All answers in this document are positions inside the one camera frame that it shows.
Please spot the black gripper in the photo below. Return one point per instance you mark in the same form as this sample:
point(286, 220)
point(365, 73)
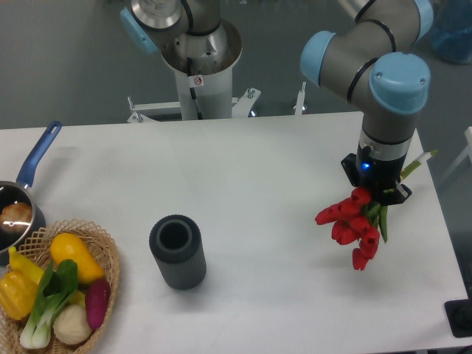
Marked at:
point(379, 174)

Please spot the red tulip bouquet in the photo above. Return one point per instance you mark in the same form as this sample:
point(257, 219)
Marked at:
point(362, 218)

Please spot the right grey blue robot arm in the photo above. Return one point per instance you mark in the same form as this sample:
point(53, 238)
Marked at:
point(369, 67)

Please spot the black device at table edge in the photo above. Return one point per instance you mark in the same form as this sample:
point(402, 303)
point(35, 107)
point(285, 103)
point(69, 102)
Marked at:
point(459, 317)

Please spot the blue translucent container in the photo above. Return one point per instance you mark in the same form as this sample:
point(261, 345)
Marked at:
point(450, 35)

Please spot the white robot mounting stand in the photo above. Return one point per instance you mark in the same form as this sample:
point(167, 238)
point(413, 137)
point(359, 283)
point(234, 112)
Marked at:
point(200, 97)

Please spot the dark grey ribbed vase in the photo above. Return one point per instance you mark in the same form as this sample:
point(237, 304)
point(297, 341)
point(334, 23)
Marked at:
point(176, 245)

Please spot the purple eggplant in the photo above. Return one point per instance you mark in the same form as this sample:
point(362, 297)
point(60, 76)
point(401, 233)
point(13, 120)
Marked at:
point(96, 301)

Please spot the yellow squash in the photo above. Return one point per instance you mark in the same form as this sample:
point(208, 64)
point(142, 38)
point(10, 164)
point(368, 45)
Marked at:
point(68, 246)

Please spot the green bok choy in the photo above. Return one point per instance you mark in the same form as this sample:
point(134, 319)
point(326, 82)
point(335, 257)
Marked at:
point(54, 291)

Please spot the white garlic bulb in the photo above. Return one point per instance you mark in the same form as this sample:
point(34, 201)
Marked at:
point(71, 326)

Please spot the brown bread roll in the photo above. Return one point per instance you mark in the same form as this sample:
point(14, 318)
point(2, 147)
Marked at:
point(16, 218)

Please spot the yellow banana pepper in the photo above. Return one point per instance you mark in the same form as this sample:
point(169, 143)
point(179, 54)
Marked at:
point(25, 266)

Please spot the yellow bell pepper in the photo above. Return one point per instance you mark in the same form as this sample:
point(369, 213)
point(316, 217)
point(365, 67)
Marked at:
point(17, 295)

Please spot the white frame at right edge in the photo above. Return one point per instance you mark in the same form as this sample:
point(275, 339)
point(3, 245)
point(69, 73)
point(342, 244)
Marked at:
point(464, 155)

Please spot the blue handled saucepan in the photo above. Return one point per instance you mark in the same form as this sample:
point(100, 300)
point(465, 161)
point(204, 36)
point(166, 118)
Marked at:
point(19, 191)

